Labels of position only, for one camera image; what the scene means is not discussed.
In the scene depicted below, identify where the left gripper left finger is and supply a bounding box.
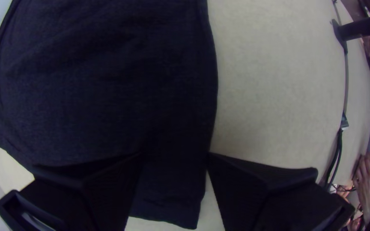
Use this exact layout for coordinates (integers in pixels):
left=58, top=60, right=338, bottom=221
left=0, top=152, right=144, bottom=231

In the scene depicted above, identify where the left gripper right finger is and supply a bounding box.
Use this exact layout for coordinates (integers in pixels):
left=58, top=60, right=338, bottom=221
left=207, top=152, right=356, bottom=231

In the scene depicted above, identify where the black t-shirt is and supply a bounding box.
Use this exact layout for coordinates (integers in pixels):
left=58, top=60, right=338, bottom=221
left=0, top=0, right=219, bottom=230

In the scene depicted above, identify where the person's hand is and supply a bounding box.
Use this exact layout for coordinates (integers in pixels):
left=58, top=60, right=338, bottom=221
left=352, top=154, right=370, bottom=225

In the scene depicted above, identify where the black cable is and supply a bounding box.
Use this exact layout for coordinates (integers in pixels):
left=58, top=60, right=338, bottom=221
left=325, top=127, right=345, bottom=190

